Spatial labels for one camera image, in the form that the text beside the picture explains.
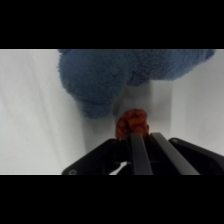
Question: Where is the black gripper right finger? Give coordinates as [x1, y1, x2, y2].
[150, 131, 224, 176]

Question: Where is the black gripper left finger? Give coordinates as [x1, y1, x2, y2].
[61, 132, 154, 176]

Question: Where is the red ball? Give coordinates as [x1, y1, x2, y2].
[115, 108, 151, 140]

